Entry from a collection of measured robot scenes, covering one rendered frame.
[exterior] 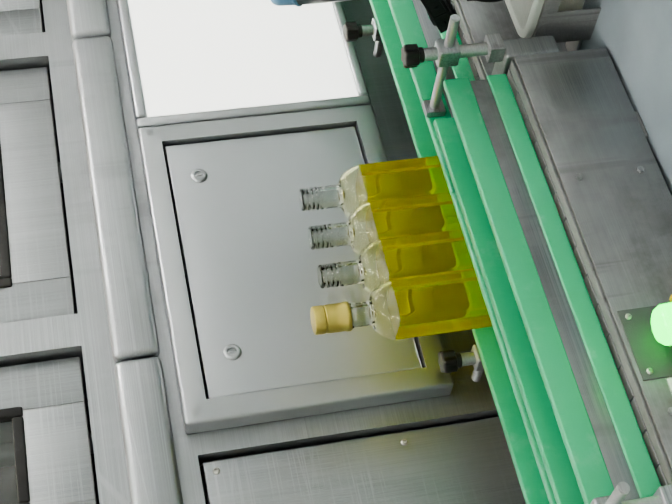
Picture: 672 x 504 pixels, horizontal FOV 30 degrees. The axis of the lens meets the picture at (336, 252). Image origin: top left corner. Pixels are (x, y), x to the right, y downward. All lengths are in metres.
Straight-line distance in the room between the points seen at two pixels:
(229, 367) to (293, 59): 0.53
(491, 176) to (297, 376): 0.36
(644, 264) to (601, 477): 0.26
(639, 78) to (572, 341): 0.35
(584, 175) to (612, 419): 0.30
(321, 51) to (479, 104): 0.44
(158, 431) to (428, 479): 0.34
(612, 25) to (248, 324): 0.59
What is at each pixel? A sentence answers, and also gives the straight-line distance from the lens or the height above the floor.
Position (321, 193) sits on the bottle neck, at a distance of 1.56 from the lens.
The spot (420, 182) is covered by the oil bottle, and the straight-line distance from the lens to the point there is 1.57.
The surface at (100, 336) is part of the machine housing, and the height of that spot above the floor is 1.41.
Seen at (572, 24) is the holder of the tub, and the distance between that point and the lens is 1.63.
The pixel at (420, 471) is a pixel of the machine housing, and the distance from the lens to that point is 1.57.
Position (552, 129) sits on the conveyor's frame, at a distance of 1.49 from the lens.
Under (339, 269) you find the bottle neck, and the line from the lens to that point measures 1.49.
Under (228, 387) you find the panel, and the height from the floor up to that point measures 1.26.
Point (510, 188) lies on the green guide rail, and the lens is 1.45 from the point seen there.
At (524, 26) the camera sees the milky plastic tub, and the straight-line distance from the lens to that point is 1.63.
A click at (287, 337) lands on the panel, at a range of 1.60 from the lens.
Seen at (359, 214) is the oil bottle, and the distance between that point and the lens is 1.53.
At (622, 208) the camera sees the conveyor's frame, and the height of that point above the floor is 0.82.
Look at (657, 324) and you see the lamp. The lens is 1.31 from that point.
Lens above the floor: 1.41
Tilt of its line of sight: 11 degrees down
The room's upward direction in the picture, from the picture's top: 97 degrees counter-clockwise
